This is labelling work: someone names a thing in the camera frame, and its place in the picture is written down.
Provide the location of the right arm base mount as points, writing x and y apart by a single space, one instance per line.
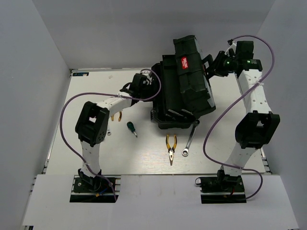
217 191

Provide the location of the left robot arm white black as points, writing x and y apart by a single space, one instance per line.
92 123

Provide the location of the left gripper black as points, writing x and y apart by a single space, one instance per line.
151 86

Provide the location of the long silver ratchet wrench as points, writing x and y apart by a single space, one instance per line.
185 151

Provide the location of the black plastic toolbox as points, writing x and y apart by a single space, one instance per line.
186 93

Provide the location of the blue label sticker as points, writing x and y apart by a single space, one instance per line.
80 74

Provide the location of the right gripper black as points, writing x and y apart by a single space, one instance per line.
218 70

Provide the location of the small silver wrench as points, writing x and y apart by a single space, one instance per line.
108 131

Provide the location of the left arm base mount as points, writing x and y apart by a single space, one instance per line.
82 192

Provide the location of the green stubby screwdriver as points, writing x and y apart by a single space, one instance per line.
131 127

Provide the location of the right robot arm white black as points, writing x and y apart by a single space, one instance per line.
259 124

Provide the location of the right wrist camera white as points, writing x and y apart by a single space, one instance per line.
231 51

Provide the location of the yellow black needle-nose pliers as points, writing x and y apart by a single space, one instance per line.
171 149

